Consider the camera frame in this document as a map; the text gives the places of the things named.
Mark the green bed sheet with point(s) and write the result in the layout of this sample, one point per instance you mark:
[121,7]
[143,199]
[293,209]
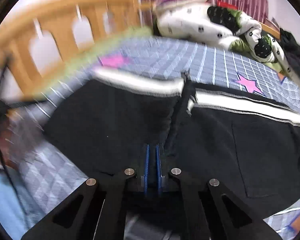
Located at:
[102,47]

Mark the black pants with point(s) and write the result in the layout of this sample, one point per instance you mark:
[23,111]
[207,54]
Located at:
[115,130]

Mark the light blue cloth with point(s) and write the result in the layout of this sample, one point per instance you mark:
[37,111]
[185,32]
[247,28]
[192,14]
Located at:
[3,197]

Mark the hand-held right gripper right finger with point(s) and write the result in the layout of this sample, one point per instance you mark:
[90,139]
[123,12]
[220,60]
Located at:
[159,167]

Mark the grey checked star blanket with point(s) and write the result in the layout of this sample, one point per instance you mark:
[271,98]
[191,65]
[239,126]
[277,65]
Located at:
[190,60]

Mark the wooden bed frame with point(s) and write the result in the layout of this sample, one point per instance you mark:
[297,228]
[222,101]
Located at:
[52,12]

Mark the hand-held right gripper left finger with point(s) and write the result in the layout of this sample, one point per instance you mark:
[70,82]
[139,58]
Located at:
[147,166]

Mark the white floral quilt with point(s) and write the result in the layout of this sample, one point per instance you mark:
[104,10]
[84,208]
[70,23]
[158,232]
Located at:
[185,22]

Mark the black jacket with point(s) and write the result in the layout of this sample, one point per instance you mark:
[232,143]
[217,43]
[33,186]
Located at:
[295,50]

